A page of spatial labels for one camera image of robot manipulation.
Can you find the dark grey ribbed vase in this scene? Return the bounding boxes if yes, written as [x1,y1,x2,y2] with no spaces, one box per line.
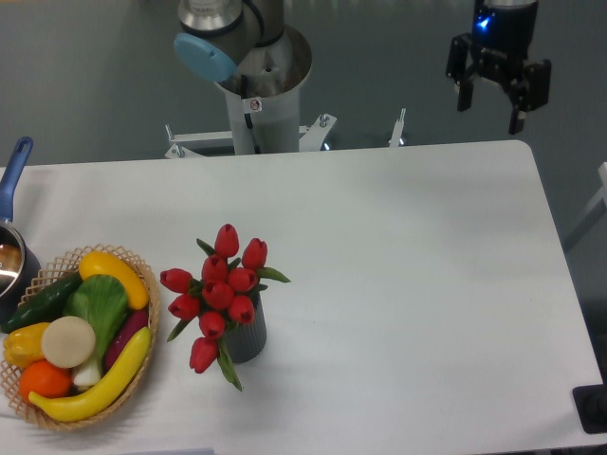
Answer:
[222,294,267,364]

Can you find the purple sweet potato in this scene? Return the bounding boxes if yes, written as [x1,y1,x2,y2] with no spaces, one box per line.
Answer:
[103,309,148,372]

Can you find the orange fruit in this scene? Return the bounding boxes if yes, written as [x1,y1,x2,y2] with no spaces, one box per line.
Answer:
[19,360,72,402]

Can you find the blue handled saucepan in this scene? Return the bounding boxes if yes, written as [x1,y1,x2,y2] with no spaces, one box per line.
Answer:
[1,136,41,323]

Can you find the white frame at right edge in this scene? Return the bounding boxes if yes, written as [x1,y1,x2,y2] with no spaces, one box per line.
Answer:
[561,162,606,254]

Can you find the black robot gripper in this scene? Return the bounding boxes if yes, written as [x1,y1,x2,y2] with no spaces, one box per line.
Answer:
[446,1,552,135]

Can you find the red tulip bouquet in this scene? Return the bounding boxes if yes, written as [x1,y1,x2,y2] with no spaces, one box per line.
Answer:
[160,224,290,391]

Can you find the yellow banana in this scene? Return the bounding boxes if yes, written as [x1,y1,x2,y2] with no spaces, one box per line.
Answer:
[28,327,152,423]

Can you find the woven wicker basket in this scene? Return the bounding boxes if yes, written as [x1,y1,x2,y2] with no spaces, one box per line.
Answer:
[1,245,160,431]

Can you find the yellow bell pepper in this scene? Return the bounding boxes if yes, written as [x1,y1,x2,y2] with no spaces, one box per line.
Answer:
[3,322,50,369]

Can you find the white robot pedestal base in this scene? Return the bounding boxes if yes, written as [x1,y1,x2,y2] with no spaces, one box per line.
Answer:
[165,86,407,158]

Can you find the green cucumber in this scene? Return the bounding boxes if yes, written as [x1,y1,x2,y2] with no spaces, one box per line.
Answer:
[1,272,83,334]

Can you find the green bok choy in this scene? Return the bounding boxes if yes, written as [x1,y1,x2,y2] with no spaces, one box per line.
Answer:
[63,275,128,391]

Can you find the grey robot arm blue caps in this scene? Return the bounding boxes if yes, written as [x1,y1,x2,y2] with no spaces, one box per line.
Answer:
[174,1,551,135]

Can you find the black device at table edge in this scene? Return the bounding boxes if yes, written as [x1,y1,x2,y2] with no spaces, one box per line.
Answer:
[572,384,606,434]

